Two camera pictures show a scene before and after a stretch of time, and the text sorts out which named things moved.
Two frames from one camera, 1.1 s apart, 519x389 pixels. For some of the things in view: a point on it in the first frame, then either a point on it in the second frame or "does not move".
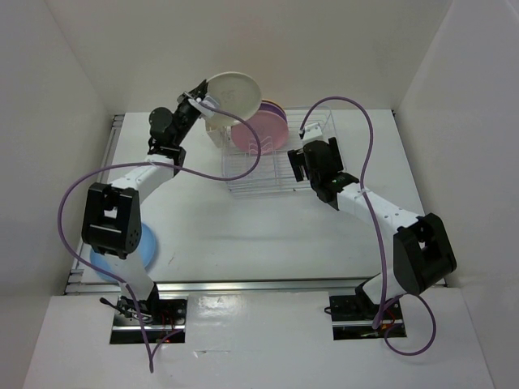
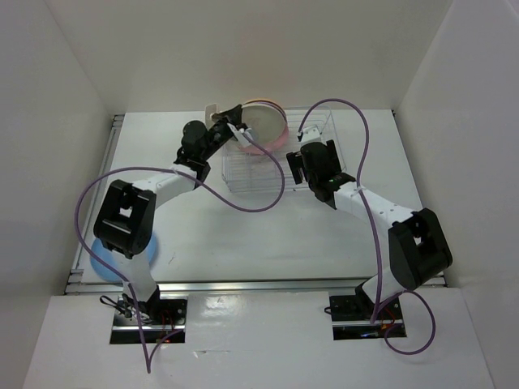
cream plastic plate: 237,93 -> 268,123
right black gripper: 298,158 does not move
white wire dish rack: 273,173 does not move
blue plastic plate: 145,254 does not move
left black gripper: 199,90 -> 232,116
